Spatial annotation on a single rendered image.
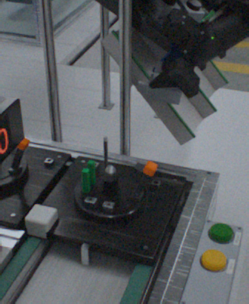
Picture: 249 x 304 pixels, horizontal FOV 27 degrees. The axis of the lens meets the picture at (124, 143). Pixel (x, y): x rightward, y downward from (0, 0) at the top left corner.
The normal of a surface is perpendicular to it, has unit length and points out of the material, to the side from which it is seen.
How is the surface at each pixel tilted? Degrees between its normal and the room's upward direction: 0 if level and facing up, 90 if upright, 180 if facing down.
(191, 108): 45
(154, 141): 0
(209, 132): 0
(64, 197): 0
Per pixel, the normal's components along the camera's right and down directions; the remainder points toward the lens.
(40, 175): 0.00, -0.84
